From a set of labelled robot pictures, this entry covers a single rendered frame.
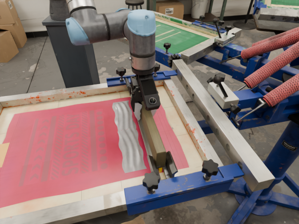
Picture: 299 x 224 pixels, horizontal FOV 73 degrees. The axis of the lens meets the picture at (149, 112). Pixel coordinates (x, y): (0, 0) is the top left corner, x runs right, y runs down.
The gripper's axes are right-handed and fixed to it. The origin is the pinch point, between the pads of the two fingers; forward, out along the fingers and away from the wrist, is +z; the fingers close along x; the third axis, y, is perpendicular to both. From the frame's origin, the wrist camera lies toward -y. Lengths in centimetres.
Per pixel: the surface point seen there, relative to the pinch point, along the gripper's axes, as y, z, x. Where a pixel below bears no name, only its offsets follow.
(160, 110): 8.3, 5.1, -8.2
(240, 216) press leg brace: -14, 87, -59
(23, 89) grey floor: 198, 98, 118
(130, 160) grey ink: -13.6, 5.0, 8.2
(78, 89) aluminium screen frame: 27.2, 1.4, 24.6
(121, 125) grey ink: 2.9, 4.5, 9.0
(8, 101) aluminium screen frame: 26, 2, 53
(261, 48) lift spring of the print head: 23, -10, -62
